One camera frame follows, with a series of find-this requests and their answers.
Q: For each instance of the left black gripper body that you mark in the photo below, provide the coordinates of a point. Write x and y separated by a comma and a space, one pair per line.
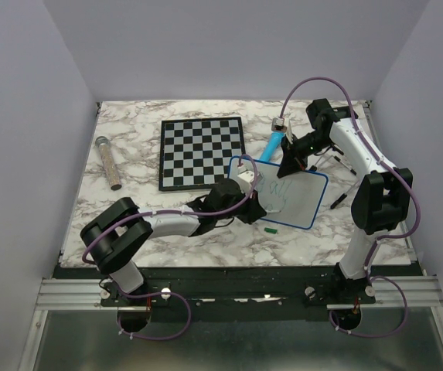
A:
245, 210

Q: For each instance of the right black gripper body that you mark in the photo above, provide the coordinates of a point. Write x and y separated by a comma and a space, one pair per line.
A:
308, 144

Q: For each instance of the green marker cap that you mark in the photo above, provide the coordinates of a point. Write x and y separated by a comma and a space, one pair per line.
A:
270, 230

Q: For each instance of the blue framed whiteboard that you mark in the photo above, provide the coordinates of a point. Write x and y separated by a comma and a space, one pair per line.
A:
298, 195

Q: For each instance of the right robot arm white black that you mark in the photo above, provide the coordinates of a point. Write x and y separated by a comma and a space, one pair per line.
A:
382, 199

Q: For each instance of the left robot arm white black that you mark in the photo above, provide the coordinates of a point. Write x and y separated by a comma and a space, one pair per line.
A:
116, 235

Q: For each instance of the black whiteboard stand leg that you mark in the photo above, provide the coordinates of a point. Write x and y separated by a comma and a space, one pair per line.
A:
333, 153

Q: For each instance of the light blue cylinder tube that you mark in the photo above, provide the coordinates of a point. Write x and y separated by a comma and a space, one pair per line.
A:
272, 145

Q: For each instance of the black white chessboard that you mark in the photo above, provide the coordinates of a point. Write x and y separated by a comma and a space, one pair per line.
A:
195, 153

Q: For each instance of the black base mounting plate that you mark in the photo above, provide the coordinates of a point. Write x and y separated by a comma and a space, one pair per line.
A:
173, 298

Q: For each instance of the glitter filled clear tube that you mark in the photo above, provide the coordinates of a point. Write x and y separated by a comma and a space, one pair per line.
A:
110, 169

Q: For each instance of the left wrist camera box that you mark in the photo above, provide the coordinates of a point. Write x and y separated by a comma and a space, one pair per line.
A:
247, 181

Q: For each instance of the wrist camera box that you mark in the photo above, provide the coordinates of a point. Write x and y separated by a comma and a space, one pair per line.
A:
247, 181
282, 127

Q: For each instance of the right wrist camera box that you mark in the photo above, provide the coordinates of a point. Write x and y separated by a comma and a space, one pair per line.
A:
282, 127

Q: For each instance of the aluminium rail frame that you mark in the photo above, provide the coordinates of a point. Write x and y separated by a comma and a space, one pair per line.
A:
70, 330

